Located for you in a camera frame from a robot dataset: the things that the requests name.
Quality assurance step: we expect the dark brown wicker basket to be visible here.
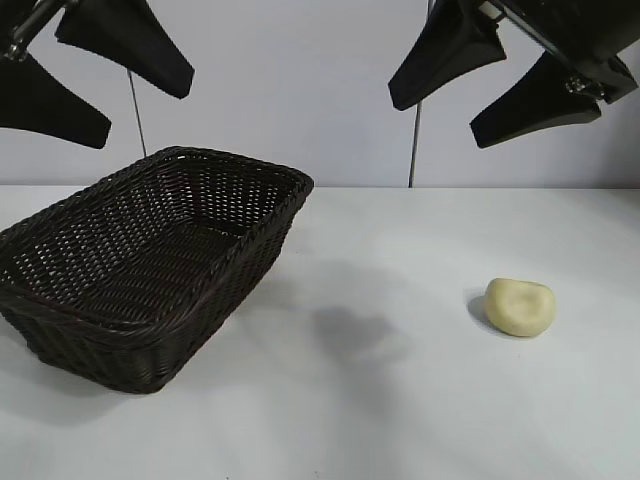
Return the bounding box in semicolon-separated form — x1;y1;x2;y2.
0;145;315;395

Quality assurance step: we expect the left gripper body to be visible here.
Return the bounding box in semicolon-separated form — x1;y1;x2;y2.
4;0;76;61

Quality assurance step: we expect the pale yellow egg yolk pastry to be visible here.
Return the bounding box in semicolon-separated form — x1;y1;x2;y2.
483;277;557;339

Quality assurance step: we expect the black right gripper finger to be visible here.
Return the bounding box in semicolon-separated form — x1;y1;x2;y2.
387;0;509;112
469;51;604;150

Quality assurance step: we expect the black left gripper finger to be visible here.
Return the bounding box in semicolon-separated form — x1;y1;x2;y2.
53;0;196;100
0;52;112;150

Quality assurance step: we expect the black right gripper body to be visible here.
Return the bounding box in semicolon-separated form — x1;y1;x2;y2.
479;0;640;106

